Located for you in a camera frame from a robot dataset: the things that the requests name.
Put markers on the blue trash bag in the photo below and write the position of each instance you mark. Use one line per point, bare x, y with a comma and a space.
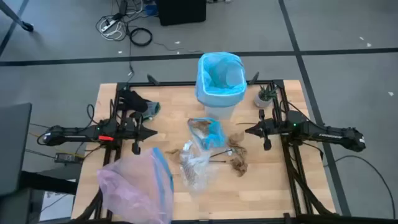
217, 99

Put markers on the black aluminium table frame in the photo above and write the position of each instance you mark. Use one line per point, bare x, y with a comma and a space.
112, 154

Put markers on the black and teal sock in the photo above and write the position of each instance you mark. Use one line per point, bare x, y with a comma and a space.
136, 101

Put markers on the black power brick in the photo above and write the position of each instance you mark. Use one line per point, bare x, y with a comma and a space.
66, 158

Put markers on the clear plastic bag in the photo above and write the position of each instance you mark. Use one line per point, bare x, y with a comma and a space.
196, 168

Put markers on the white power strip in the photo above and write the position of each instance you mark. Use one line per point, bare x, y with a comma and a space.
108, 25

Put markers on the blue item on floor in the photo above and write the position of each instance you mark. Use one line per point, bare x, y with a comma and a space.
150, 10

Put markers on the white plastic trash bin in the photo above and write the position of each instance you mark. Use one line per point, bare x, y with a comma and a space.
219, 112

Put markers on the black box on floor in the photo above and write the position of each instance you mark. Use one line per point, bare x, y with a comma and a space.
182, 12

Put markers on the succulent in white pot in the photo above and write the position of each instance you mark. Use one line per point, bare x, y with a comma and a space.
261, 101

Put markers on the dark grey cabinet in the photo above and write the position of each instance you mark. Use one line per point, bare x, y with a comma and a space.
14, 149

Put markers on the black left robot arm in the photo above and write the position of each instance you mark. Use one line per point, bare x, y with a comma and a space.
71, 133

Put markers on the black stand leg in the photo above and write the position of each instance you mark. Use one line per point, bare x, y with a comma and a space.
26, 26

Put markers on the black beam beside table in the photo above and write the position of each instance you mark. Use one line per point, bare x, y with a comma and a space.
46, 183

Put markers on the thin black stick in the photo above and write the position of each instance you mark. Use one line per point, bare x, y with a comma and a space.
217, 161
221, 153

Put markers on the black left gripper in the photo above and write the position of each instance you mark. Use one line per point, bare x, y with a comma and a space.
130, 132

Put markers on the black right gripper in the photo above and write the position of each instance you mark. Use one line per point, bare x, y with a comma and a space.
269, 130

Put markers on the black angled frame strut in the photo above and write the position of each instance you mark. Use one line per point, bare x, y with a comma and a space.
255, 77
153, 80

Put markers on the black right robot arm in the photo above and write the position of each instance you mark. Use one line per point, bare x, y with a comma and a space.
326, 135

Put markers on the small blue plastic bag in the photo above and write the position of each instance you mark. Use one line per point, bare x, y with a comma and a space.
214, 137

